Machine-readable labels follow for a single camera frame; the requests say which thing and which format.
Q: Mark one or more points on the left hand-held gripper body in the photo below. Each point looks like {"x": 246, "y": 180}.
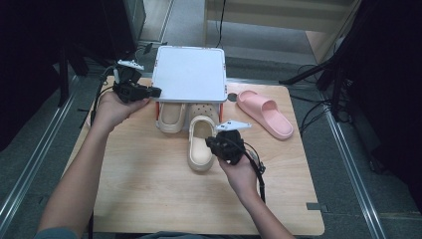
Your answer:
{"x": 127, "y": 89}

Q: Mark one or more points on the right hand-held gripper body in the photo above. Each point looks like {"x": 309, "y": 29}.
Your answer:
{"x": 230, "y": 146}

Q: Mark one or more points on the cream clog shoe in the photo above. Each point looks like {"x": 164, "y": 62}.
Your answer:
{"x": 170, "y": 116}
{"x": 200, "y": 149}

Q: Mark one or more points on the white two-tier shoe rack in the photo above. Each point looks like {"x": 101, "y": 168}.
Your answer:
{"x": 189, "y": 73}

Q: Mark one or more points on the pink slipper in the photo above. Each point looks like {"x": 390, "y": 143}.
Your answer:
{"x": 265, "y": 114}

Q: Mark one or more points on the person's left hand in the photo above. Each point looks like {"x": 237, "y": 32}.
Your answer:
{"x": 109, "y": 114}

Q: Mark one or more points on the person's right hand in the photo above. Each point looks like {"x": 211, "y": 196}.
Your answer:
{"x": 244, "y": 177}

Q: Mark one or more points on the black plug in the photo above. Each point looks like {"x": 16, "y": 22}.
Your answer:
{"x": 148, "y": 48}

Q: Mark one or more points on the dark round disc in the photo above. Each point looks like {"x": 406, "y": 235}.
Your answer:
{"x": 232, "y": 97}

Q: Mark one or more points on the dark cabinet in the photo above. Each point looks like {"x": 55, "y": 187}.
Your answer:
{"x": 119, "y": 26}

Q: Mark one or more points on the black metal stand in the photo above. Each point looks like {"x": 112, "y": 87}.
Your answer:
{"x": 63, "y": 79}
{"x": 308, "y": 71}

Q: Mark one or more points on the grey tape piece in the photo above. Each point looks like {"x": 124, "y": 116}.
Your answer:
{"x": 315, "y": 206}
{"x": 43, "y": 200}

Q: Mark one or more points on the dark curtain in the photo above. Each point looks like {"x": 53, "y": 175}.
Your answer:
{"x": 384, "y": 83}

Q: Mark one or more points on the metal floor rail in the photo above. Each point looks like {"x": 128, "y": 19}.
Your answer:
{"x": 358, "y": 186}
{"x": 20, "y": 195}

